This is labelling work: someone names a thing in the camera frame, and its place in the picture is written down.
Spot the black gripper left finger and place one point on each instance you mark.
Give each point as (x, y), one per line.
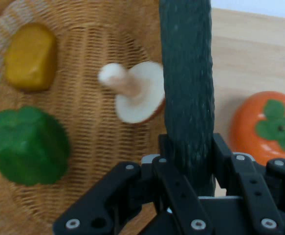
(103, 195)

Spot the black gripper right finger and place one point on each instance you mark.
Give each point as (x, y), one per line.
(254, 186)

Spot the dark green cucumber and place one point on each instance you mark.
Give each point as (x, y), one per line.
(186, 85)

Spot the orange persimmon toy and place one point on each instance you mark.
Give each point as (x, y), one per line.
(249, 127)

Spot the woven wicker basket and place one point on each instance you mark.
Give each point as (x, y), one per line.
(91, 110)

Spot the green bell pepper toy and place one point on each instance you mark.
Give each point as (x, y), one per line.
(27, 147)

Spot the beige mushroom toy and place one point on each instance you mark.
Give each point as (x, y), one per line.
(139, 98)

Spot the wooden cutting board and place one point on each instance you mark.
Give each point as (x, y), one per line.
(245, 61)

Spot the yellow-brown potato toy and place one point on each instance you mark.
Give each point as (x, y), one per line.
(29, 58)

